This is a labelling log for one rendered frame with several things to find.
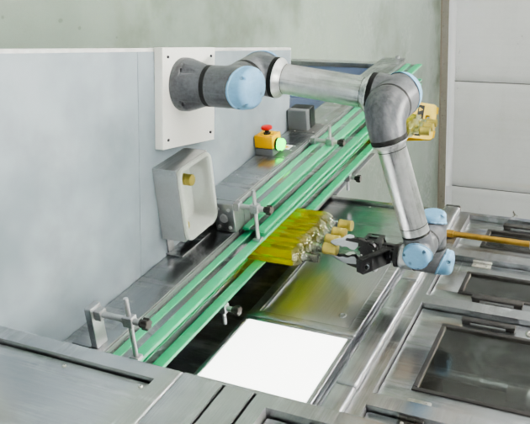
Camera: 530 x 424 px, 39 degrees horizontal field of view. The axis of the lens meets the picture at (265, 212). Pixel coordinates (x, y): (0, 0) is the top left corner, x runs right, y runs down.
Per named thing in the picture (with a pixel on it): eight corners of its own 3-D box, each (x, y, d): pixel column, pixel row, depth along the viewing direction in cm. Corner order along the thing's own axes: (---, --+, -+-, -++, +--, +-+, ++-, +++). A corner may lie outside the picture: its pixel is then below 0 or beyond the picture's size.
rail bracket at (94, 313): (73, 350, 182) (150, 369, 173) (60, 290, 175) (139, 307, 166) (86, 339, 186) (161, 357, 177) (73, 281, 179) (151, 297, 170)
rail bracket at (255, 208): (235, 239, 230) (272, 245, 225) (230, 189, 223) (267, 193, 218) (240, 235, 232) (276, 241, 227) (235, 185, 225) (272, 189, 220)
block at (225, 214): (214, 230, 232) (235, 234, 229) (211, 203, 228) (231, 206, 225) (220, 226, 235) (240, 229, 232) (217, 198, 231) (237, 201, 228)
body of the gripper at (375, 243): (367, 253, 231) (405, 259, 226) (357, 266, 224) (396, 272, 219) (366, 231, 228) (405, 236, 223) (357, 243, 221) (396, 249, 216)
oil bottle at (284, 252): (238, 257, 234) (300, 268, 225) (236, 241, 232) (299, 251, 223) (246, 249, 239) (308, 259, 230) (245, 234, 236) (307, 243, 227)
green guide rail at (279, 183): (240, 208, 230) (262, 211, 227) (240, 205, 230) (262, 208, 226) (405, 65, 370) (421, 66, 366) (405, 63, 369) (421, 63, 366)
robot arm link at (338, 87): (225, 57, 210) (413, 87, 189) (249, 45, 222) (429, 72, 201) (225, 98, 216) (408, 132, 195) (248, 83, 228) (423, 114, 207)
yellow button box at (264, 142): (254, 155, 264) (272, 156, 261) (252, 135, 261) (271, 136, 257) (262, 147, 269) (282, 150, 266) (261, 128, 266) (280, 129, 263)
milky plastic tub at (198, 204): (163, 239, 218) (188, 243, 214) (152, 167, 208) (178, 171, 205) (194, 214, 232) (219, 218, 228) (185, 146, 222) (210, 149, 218)
